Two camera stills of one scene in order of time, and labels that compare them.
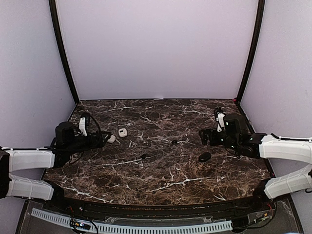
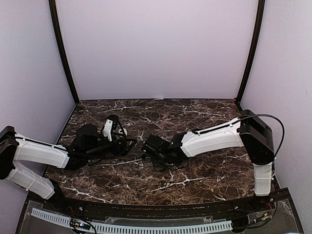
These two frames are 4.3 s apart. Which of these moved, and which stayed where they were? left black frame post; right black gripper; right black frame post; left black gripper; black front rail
Moved: left black gripper; right black gripper
Stayed: right black frame post; black front rail; left black frame post
